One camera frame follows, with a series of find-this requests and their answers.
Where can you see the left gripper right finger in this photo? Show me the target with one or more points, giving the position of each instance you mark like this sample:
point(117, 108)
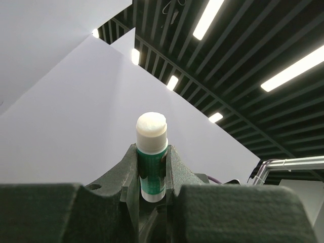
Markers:
point(202, 212)

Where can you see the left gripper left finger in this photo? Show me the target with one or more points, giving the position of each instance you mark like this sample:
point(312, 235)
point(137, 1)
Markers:
point(106, 210)

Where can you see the green white glue stick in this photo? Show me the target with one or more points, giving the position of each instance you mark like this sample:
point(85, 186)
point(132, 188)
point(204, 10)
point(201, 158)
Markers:
point(152, 144)

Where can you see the ceiling light strips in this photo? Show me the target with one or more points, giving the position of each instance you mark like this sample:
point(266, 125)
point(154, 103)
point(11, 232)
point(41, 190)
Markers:
point(221, 55)

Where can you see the aluminium extrusion frame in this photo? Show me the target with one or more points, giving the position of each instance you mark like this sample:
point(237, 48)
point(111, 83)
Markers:
point(312, 165)

